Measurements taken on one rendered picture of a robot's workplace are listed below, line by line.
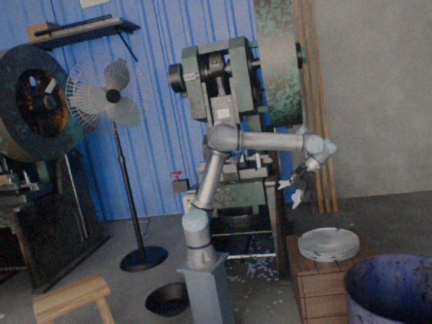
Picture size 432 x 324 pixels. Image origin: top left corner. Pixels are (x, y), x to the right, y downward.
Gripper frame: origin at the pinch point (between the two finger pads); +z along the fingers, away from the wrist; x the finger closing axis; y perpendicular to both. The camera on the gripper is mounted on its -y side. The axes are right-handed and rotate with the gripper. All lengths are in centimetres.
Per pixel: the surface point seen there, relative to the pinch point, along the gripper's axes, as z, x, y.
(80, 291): 98, -12, 57
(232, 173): 18, -47, -2
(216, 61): -29, -84, 32
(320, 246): 6.9, 19.7, -18.7
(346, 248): -1.4, 27.8, -22.5
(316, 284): 17.4, 35.0, -13.0
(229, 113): -9, -69, 12
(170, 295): 99, -20, -1
